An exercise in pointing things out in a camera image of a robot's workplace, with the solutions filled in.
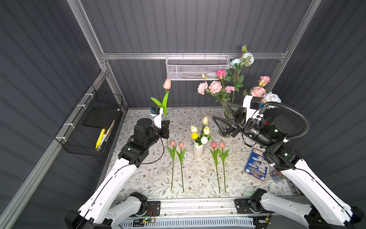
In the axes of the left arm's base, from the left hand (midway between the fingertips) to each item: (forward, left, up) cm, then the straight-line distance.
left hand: (171, 122), depth 68 cm
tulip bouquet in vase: (-7, -16, -4) cm, 17 cm away
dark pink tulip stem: (-2, -26, -32) cm, 42 cm away
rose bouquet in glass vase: (+25, -34, 0) cm, 42 cm away
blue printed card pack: (-11, -49, -29) cm, 58 cm away
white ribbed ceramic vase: (-4, -15, -22) cm, 26 cm away
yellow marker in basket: (-4, +36, -7) cm, 37 cm away
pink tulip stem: (-1, -32, -34) cm, 47 cm away
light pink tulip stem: (+7, +2, -31) cm, 32 cm away
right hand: (-9, -20, +17) cm, 28 cm away
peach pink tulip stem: (-3, -4, -33) cm, 33 cm away
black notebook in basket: (+6, +38, -4) cm, 39 cm away
